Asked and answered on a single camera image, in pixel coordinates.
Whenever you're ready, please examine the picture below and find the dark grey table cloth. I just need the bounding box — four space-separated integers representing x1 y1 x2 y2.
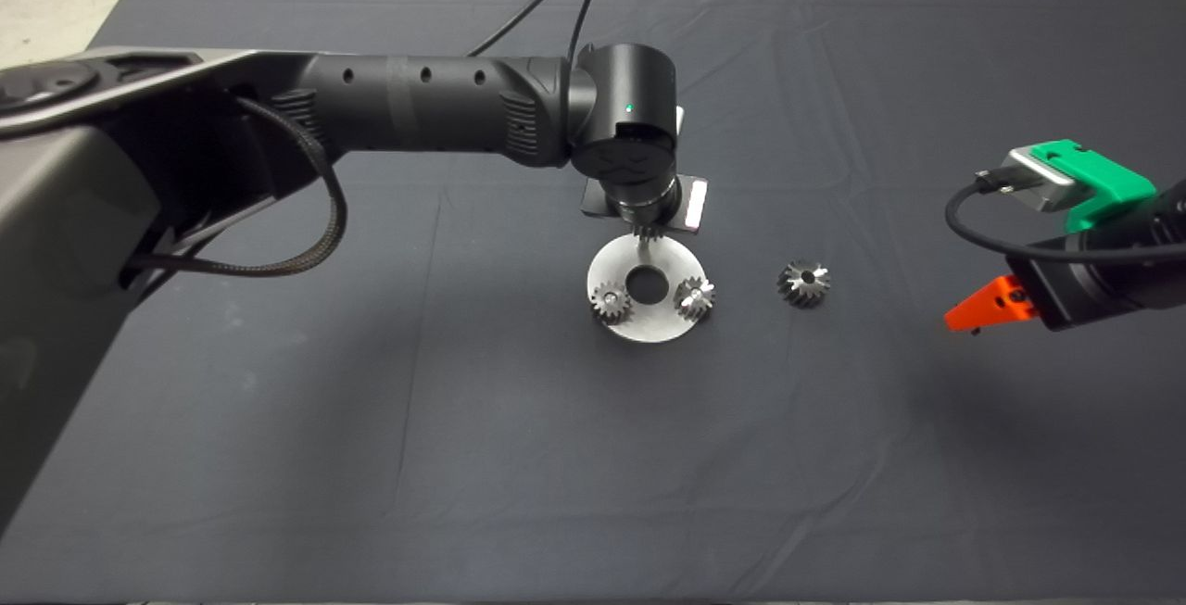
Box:
0 0 1186 605

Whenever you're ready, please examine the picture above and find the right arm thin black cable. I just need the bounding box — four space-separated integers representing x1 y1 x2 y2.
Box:
945 170 1186 265

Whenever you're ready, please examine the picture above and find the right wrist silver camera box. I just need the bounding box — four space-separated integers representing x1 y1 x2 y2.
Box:
1001 147 1076 214

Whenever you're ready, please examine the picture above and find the large steel bevel gear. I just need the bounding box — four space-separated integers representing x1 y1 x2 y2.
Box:
776 259 832 309

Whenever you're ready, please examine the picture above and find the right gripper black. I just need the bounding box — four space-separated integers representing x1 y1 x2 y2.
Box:
944 216 1170 333

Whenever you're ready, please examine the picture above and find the round metal plate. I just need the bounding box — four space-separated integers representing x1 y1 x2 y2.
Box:
587 233 709 345

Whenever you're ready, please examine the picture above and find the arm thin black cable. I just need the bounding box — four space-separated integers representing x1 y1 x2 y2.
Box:
945 170 1186 265
468 0 605 59

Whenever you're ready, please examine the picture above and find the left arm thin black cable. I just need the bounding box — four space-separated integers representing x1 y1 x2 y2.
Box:
468 0 605 59

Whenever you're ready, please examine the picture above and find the small steel gear on pin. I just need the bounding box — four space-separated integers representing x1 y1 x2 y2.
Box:
591 282 633 325
675 277 718 321

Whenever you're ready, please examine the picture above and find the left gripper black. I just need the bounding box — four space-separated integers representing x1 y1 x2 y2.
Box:
581 175 708 235

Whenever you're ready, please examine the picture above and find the right wrist green camera mount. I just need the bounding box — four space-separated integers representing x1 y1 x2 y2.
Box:
1030 140 1159 233

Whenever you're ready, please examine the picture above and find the left arm braided black cable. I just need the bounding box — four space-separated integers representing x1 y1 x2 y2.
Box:
130 97 348 278

